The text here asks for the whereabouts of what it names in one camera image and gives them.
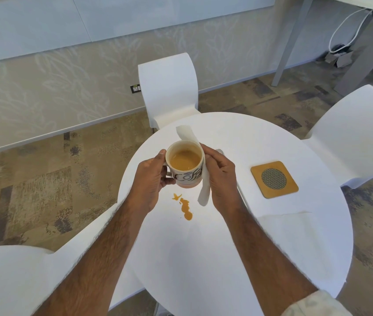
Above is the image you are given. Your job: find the person's right hand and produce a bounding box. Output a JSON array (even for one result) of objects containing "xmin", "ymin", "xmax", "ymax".
[{"xmin": 201, "ymin": 144, "xmax": 244, "ymax": 215}]

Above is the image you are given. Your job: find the person's left hand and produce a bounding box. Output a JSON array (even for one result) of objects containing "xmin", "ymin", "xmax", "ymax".
[{"xmin": 125, "ymin": 149, "xmax": 176, "ymax": 215}]

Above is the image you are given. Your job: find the white printed coffee mug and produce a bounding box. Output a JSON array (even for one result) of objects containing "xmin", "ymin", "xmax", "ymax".
[{"xmin": 164, "ymin": 140, "xmax": 205, "ymax": 189}]

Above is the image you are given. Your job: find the white paper napkin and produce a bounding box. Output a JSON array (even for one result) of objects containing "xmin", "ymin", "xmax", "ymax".
[
  {"xmin": 176, "ymin": 125, "xmax": 212, "ymax": 207},
  {"xmin": 256, "ymin": 211, "xmax": 330, "ymax": 277}
]

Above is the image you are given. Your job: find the person's right forearm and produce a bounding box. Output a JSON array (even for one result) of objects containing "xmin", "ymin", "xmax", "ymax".
[{"xmin": 221, "ymin": 202, "xmax": 319, "ymax": 316}]

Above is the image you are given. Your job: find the person's left forearm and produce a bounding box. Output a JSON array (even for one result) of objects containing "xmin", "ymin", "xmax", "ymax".
[{"xmin": 33, "ymin": 196, "xmax": 156, "ymax": 316}]

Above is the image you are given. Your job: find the milky coffee in mug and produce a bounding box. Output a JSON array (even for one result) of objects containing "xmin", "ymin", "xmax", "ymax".
[{"xmin": 170, "ymin": 149, "xmax": 202, "ymax": 170}]

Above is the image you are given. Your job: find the spilled coffee puddle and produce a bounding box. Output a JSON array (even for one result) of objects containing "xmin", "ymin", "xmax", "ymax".
[{"xmin": 172, "ymin": 193, "xmax": 194, "ymax": 221}]

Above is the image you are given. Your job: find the square wooden coaster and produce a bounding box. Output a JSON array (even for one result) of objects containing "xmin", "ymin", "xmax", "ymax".
[{"xmin": 250, "ymin": 161, "xmax": 299, "ymax": 199}]

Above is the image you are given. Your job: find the white plastic chair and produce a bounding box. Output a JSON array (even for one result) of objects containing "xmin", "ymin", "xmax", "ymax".
[
  {"xmin": 137, "ymin": 52, "xmax": 202, "ymax": 131},
  {"xmin": 301, "ymin": 84, "xmax": 373, "ymax": 190},
  {"xmin": 0, "ymin": 203, "xmax": 146, "ymax": 316}
]

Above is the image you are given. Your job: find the flat white paper napkin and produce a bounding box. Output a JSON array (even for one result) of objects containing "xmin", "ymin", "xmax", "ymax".
[{"xmin": 256, "ymin": 211, "xmax": 330, "ymax": 277}]

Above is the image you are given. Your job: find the grey desk leg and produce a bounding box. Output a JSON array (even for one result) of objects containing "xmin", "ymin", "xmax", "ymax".
[{"xmin": 271, "ymin": 0, "xmax": 316, "ymax": 87}]

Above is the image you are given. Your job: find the small cardboard box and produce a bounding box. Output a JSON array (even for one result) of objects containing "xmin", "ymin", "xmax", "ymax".
[{"xmin": 324, "ymin": 50, "xmax": 354, "ymax": 68}]

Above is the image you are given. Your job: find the light patterned shirt sleeve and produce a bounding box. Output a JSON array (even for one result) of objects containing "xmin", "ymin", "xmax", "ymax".
[{"xmin": 280, "ymin": 290, "xmax": 354, "ymax": 316}]

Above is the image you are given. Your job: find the grey desk side panel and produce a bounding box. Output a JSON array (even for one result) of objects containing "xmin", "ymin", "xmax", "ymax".
[{"xmin": 334, "ymin": 12, "xmax": 373, "ymax": 97}]

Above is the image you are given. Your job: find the white desk top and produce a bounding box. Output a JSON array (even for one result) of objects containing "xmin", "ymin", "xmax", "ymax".
[{"xmin": 324, "ymin": 0, "xmax": 373, "ymax": 15}]

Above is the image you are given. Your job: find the white cable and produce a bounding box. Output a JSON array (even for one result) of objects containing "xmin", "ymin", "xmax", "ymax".
[{"xmin": 328, "ymin": 8, "xmax": 373, "ymax": 54}]

